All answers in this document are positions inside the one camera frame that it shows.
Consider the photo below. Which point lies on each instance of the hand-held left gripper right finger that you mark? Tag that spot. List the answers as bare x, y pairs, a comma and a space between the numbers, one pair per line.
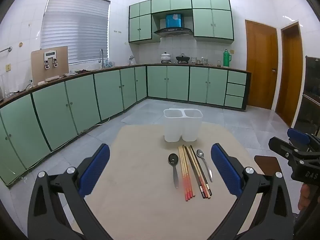
225, 170

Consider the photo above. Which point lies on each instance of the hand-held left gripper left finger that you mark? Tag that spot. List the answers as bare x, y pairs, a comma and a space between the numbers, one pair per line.
96, 170

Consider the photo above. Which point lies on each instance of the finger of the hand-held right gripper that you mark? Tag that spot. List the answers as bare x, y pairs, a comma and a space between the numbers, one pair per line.
282, 147
298, 135

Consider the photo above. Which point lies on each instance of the bundle of chopsticks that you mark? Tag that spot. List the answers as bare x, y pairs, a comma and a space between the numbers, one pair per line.
199, 171

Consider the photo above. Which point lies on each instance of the brown wooden chopstick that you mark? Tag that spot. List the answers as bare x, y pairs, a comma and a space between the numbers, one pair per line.
196, 171

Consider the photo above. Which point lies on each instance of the silver metal spoon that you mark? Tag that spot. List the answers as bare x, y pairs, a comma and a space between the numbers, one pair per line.
200, 153

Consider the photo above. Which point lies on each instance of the bamboo chopstick red striped end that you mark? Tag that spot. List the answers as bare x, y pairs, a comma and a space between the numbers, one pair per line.
188, 173

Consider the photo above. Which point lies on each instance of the bamboo chopstick red patterned end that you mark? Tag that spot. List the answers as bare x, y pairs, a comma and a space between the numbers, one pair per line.
186, 173
182, 173

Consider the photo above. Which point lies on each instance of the black spoon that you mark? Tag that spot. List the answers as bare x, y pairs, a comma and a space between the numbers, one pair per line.
173, 158

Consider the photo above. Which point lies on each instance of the white two-compartment utensil holder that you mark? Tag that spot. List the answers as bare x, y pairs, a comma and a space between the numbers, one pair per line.
172, 127

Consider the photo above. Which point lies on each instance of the person's right hand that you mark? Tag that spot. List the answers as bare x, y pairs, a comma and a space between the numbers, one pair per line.
304, 197

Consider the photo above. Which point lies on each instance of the brown stool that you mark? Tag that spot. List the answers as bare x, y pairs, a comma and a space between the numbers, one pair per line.
266, 163

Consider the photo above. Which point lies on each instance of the black glass cabinet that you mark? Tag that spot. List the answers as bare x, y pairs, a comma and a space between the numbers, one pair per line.
310, 100

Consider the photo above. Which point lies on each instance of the wooden door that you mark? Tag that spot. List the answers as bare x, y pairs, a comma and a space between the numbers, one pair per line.
290, 80
260, 67

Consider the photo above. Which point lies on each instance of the green lower kitchen cabinets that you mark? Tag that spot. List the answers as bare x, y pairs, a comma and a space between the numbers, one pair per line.
82, 100

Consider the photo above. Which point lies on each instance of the green thermos flask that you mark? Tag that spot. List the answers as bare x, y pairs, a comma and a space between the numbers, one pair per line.
226, 60

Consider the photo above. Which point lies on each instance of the small glass jar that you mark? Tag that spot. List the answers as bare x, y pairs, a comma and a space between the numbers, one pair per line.
218, 63

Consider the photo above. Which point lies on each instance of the white kettle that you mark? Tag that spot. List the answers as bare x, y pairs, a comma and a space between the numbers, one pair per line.
131, 60

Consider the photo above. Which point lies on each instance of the metal kitchen faucet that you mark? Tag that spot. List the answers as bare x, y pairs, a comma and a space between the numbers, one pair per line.
102, 55

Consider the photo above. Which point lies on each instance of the wooden board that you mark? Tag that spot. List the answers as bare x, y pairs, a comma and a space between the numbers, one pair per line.
37, 67

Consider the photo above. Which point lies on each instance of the black wok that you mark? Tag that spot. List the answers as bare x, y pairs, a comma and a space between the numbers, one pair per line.
182, 58

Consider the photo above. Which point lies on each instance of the clear plastic container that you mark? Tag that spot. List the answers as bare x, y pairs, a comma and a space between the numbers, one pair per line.
2, 87

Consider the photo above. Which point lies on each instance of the white cooking pot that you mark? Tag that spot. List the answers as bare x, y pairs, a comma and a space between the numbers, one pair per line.
165, 57

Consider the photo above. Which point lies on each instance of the white window blind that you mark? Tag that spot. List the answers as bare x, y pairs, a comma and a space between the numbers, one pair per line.
75, 30

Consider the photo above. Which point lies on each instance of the black range hood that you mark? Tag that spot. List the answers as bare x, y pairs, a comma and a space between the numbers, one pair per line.
173, 31

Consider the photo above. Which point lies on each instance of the metal towel bar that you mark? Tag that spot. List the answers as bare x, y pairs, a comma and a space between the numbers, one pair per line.
7, 48

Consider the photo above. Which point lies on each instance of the white wall-mounted device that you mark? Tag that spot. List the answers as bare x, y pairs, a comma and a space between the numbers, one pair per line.
50, 53

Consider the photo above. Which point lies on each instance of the green upper wall cabinets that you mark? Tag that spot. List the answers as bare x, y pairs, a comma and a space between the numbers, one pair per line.
212, 22

